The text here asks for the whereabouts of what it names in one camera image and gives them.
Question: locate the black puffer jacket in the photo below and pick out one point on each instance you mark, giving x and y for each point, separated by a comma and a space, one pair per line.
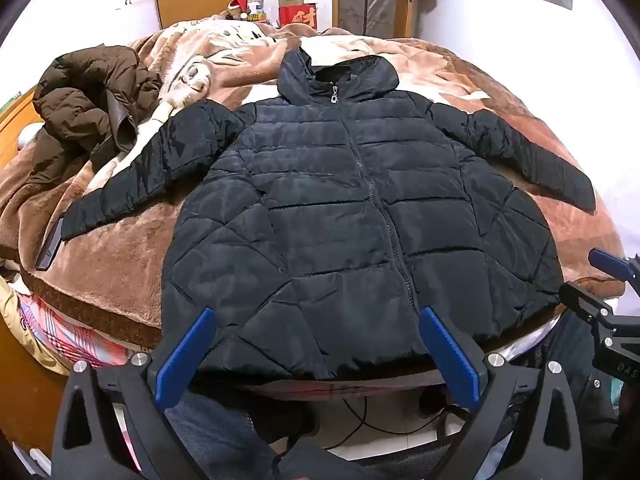
325, 200

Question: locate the plaid bed sheet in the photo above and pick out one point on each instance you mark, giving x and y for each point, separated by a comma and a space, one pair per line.
65, 330

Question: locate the brown puffer jacket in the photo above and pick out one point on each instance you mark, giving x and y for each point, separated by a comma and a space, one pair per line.
85, 95

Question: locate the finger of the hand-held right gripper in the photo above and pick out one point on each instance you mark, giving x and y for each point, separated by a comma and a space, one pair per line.
605, 260
590, 300

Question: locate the person's left leg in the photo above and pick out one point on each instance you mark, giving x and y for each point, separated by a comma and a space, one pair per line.
220, 435

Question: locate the wooden bed frame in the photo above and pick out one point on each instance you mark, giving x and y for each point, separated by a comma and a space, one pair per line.
15, 127

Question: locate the red box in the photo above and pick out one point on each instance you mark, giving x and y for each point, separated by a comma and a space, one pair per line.
300, 17

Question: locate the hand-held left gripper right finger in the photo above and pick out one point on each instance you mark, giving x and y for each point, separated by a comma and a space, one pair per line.
450, 360

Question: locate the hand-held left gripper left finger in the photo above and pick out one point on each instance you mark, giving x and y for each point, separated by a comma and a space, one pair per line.
185, 360

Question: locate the brown plush blanket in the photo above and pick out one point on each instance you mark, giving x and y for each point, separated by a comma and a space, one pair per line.
125, 240

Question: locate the red santa hat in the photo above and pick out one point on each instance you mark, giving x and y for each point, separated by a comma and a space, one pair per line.
237, 6

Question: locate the black phone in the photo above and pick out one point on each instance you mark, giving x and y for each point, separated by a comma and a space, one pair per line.
49, 247

